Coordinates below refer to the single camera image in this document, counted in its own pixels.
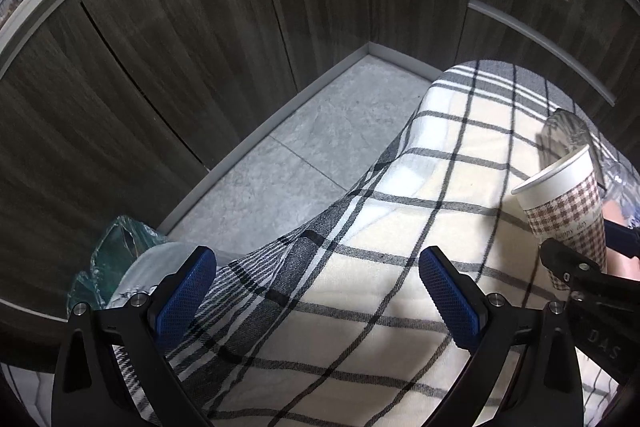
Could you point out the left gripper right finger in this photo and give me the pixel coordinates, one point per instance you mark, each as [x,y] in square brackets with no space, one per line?
[545,388]

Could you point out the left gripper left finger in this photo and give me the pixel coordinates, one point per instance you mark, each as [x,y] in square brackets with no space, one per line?
[89,389]

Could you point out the houndstooth paper cup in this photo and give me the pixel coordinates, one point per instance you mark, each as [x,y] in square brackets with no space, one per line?
[562,202]

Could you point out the checkered white cloth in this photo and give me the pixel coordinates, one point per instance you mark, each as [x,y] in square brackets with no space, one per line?
[330,325]

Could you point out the green plastic bag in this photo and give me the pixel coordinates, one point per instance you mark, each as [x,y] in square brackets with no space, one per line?
[122,243]

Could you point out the clear patterned glass jar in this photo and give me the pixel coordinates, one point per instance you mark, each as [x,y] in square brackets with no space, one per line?
[564,133]

